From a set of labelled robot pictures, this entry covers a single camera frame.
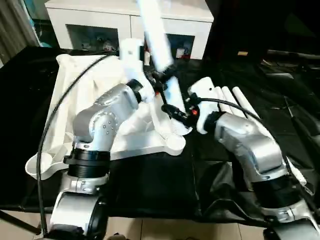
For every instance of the white plastic table leg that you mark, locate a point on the white plastic table leg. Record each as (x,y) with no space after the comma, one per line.
(243,100)
(156,37)
(228,97)
(218,95)

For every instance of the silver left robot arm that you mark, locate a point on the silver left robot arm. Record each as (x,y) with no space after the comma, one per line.
(105,120)

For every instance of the white glass door cabinet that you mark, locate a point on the white glass door cabinet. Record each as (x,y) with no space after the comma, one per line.
(125,25)

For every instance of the small yellow label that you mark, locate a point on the small yellow label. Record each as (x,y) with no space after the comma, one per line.
(242,53)

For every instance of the black work mat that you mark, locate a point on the black work mat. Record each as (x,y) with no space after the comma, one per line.
(150,187)

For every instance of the teal and white pole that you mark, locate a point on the teal and white pole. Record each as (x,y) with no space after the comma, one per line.
(46,44)

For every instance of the long black rod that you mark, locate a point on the long black rod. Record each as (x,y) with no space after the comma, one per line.
(292,54)

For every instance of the grey curtain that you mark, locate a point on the grey curtain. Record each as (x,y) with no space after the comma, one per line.
(15,30)

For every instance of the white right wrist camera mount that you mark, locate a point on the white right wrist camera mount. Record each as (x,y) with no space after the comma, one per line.
(202,87)

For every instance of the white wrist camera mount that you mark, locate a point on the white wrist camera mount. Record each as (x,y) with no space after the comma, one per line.
(202,87)
(131,60)

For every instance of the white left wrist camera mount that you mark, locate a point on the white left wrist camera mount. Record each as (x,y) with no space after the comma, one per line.
(131,60)

